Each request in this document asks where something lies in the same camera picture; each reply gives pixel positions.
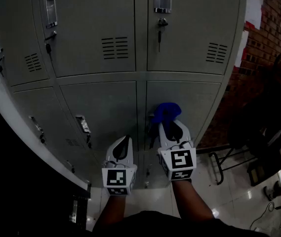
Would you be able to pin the small white wall paper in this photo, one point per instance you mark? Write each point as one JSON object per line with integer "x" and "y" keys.
{"x": 242, "y": 46}

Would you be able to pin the black side cabinet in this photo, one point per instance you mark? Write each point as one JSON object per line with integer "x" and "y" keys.
{"x": 19, "y": 181}

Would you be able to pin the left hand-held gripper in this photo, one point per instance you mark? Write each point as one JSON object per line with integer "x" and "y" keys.
{"x": 116, "y": 178}

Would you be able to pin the person's left forearm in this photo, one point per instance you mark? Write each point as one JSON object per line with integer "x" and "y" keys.
{"x": 111, "y": 213}

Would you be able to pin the person's right forearm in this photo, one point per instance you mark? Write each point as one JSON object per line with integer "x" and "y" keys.
{"x": 192, "y": 201}

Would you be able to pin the black box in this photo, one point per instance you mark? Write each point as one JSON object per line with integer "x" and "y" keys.
{"x": 255, "y": 175}

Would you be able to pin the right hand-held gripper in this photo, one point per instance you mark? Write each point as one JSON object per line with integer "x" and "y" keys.
{"x": 179, "y": 159}

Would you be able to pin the grey metal locker door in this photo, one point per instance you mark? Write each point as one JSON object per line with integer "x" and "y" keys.
{"x": 192, "y": 102}

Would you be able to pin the large white wall paper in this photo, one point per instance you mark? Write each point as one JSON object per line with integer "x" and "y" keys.
{"x": 253, "y": 6}

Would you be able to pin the set of locks with keys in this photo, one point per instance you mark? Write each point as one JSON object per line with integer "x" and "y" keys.
{"x": 163, "y": 22}

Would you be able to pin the person's black shirt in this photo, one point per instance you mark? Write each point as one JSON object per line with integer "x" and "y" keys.
{"x": 174, "y": 227}

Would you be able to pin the black metal rack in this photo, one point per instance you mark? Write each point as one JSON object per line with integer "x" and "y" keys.
{"x": 219, "y": 181}

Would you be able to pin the blue cloth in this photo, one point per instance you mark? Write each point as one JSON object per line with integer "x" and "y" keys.
{"x": 167, "y": 110}

